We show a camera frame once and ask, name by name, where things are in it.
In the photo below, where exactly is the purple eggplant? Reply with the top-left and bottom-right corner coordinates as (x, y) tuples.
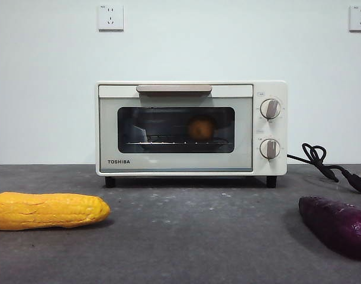
(298, 195), (361, 262)

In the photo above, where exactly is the black oven power cable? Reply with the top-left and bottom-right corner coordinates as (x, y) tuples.
(286, 142), (361, 195)

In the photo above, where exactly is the white beige oven knob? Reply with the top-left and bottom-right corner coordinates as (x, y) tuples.
(259, 98), (282, 121)
(259, 138), (282, 160)

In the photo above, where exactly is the yellow corn cob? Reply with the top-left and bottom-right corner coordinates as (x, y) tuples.
(0, 191), (111, 231)

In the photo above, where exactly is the metal wire oven rack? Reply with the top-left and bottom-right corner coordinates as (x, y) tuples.
(125, 135), (232, 146)

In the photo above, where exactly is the white Toshiba toaster oven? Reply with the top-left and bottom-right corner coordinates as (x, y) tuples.
(94, 79), (288, 189)

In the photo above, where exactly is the glass oven door beige handle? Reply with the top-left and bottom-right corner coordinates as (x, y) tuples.
(98, 83), (254, 173)

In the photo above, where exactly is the brown potato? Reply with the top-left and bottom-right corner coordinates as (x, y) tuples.
(188, 115), (214, 140)

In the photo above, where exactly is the white wall socket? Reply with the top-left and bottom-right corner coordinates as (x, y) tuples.
(349, 5), (361, 33)
(98, 4), (124, 32)

